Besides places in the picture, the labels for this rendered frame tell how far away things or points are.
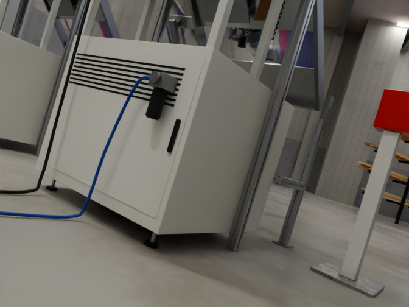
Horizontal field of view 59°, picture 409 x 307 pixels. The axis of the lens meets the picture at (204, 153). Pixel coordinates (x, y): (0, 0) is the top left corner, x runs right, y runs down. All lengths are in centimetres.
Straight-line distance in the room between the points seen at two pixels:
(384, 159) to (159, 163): 92
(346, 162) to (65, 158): 1102
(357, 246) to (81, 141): 113
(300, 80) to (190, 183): 97
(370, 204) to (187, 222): 77
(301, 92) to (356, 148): 1023
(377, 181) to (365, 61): 1114
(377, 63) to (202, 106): 1174
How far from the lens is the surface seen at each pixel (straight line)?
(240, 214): 140
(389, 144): 161
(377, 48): 1283
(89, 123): 137
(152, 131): 113
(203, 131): 110
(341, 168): 1202
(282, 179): 159
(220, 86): 113
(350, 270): 162
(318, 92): 183
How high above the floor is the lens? 33
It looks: 1 degrees down
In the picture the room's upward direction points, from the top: 17 degrees clockwise
